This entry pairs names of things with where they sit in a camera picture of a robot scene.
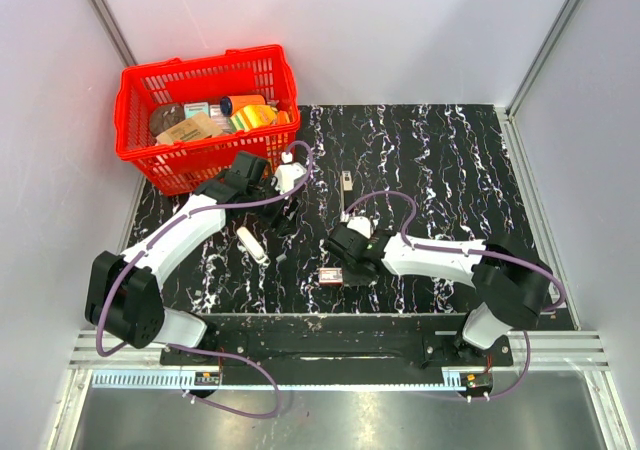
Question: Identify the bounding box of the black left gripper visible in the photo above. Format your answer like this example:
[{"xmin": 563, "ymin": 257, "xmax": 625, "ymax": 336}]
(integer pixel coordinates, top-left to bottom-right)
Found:
[{"xmin": 247, "ymin": 175, "xmax": 303, "ymax": 239}]

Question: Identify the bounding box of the red white staple box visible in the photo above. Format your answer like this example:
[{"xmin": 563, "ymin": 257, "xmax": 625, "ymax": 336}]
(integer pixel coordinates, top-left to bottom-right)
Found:
[{"xmin": 318, "ymin": 267, "xmax": 344, "ymax": 286}]

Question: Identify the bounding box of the white stapler top cover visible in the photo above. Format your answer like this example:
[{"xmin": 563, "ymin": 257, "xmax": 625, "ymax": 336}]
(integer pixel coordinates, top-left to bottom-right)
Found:
[{"xmin": 236, "ymin": 226, "xmax": 269, "ymax": 265}]

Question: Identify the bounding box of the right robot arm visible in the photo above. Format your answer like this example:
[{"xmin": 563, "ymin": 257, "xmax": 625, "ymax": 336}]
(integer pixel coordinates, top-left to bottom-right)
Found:
[{"xmin": 325, "ymin": 223, "xmax": 552, "ymax": 366}]

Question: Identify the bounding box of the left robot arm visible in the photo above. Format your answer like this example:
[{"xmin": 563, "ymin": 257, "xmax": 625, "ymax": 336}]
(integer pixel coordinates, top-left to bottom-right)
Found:
[{"xmin": 85, "ymin": 151, "xmax": 308, "ymax": 366}]

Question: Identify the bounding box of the yellow green box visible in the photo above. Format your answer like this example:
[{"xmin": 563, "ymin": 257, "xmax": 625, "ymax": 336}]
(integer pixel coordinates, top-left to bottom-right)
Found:
[{"xmin": 230, "ymin": 104, "xmax": 278, "ymax": 132}]

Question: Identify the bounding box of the red plastic basket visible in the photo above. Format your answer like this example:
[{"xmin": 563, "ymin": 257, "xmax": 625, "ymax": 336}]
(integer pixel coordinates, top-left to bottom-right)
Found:
[{"xmin": 114, "ymin": 44, "xmax": 301, "ymax": 196}]

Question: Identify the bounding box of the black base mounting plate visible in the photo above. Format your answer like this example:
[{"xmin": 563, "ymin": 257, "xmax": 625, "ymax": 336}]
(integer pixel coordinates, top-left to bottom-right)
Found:
[{"xmin": 159, "ymin": 314, "xmax": 514, "ymax": 387}]

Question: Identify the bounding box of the brown cardboard package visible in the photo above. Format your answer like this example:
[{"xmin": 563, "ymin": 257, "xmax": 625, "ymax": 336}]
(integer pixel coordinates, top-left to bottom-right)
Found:
[{"xmin": 156, "ymin": 113, "xmax": 224, "ymax": 145}]

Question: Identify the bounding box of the orange blue-capped bottle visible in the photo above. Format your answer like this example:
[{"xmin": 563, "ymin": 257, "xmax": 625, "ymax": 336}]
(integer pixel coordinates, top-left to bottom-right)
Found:
[{"xmin": 219, "ymin": 94, "xmax": 266, "ymax": 117}]

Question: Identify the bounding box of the teal label small box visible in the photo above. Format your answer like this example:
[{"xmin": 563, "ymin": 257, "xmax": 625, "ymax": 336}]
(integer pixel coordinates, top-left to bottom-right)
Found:
[{"xmin": 183, "ymin": 102, "xmax": 210, "ymax": 119}]

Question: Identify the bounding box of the dark round pouch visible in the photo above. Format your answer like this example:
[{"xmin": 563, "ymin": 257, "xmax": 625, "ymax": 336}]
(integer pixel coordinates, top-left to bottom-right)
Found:
[{"xmin": 149, "ymin": 103, "xmax": 186, "ymax": 137}]

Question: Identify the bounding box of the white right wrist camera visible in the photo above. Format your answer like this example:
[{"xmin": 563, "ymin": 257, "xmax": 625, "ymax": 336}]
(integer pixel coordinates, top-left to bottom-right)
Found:
[{"xmin": 341, "ymin": 213, "xmax": 373, "ymax": 239}]

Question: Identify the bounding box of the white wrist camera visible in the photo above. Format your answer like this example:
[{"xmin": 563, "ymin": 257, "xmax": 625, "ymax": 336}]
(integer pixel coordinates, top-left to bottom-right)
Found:
[
  {"xmin": 341, "ymin": 213, "xmax": 373, "ymax": 239},
  {"xmin": 274, "ymin": 152, "xmax": 307, "ymax": 194}
]

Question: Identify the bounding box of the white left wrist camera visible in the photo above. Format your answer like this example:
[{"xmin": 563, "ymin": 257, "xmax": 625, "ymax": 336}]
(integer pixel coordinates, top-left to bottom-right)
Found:
[{"xmin": 274, "ymin": 152, "xmax": 307, "ymax": 194}]

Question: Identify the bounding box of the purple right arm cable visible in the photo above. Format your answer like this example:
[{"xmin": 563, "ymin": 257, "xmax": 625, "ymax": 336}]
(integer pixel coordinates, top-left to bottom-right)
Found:
[{"xmin": 340, "ymin": 190, "xmax": 569, "ymax": 401}]

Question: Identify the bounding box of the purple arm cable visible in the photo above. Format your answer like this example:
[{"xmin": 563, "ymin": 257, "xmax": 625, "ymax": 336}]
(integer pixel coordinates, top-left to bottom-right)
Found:
[
  {"xmin": 340, "ymin": 190, "xmax": 569, "ymax": 401},
  {"xmin": 94, "ymin": 140, "xmax": 315, "ymax": 417}
]

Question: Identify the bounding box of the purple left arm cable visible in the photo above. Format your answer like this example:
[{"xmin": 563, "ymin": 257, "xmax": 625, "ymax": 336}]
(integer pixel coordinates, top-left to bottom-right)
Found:
[{"xmin": 94, "ymin": 140, "xmax": 315, "ymax": 417}]

